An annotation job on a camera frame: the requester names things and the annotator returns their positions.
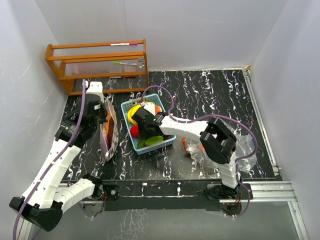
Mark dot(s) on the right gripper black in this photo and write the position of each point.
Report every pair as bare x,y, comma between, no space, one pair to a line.
144,133

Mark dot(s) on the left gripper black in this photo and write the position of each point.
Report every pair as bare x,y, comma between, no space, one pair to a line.
103,108

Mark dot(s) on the white dotted zip bag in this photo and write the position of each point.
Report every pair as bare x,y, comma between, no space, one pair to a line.
107,154

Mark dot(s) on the watermelon slice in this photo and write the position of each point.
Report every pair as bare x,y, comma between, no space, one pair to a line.
158,109

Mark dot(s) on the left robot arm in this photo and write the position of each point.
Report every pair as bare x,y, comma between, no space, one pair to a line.
41,204

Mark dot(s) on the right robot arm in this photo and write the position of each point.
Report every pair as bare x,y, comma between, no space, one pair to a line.
194,129

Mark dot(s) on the clear bag orange zipper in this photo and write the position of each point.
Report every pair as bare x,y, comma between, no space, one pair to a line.
214,150

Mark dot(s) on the yellow banana bunch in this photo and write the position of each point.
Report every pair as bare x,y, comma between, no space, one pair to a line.
130,114

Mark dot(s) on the light blue plastic basket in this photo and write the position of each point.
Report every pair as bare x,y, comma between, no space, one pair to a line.
126,106

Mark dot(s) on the wooden shelf rack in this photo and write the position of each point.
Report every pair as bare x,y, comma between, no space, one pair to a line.
72,62

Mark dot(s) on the green pen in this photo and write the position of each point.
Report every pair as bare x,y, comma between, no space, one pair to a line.
124,63

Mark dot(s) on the pink white pen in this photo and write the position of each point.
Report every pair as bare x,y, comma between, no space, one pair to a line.
124,44

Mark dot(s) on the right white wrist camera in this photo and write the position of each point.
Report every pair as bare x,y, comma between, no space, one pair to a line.
150,107

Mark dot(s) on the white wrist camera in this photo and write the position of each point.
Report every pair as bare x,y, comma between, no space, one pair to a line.
96,88
150,107

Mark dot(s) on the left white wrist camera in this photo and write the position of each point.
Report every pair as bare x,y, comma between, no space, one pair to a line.
96,88

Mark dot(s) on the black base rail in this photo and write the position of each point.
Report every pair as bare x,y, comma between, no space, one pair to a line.
199,194

